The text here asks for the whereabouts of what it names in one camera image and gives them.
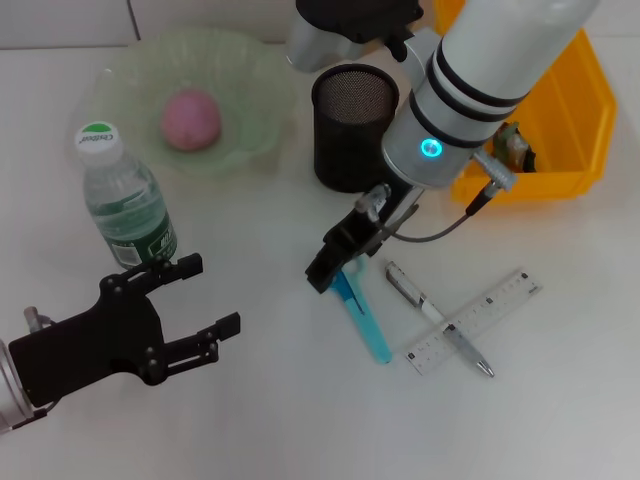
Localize grey right arm cable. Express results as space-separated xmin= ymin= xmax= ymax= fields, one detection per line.
xmin=354 ymin=149 xmax=519 ymax=242

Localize pink peach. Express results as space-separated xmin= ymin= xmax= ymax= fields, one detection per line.
xmin=160 ymin=89 xmax=222 ymax=152

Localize black mesh pen holder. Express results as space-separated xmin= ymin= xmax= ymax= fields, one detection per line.
xmin=310 ymin=63 xmax=401 ymax=194

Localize transparent plastic ruler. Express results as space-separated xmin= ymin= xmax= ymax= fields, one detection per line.
xmin=403 ymin=268 xmax=545 ymax=377

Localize black grey wrist camera housing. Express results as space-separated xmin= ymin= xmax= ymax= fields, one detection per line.
xmin=285 ymin=0 xmax=426 ymax=74

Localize blue teal scissors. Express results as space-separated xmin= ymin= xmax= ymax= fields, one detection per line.
xmin=329 ymin=257 xmax=393 ymax=365

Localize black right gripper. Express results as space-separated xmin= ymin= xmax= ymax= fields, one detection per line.
xmin=305 ymin=184 xmax=421 ymax=296

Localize green plastic wrapper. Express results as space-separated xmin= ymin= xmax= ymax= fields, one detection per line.
xmin=492 ymin=121 xmax=539 ymax=174

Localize clear water bottle green label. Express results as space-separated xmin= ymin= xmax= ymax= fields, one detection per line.
xmin=74 ymin=119 xmax=180 ymax=271

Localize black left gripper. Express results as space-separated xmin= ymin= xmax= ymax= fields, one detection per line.
xmin=8 ymin=252 xmax=242 ymax=407

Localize yellow plastic storage bin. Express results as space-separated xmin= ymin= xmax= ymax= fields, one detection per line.
xmin=432 ymin=0 xmax=619 ymax=204

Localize white silver ballpoint pen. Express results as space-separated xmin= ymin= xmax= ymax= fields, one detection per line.
xmin=382 ymin=257 xmax=496 ymax=379

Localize translucent green fruit plate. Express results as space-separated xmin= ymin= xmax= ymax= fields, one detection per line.
xmin=67 ymin=27 xmax=299 ymax=176

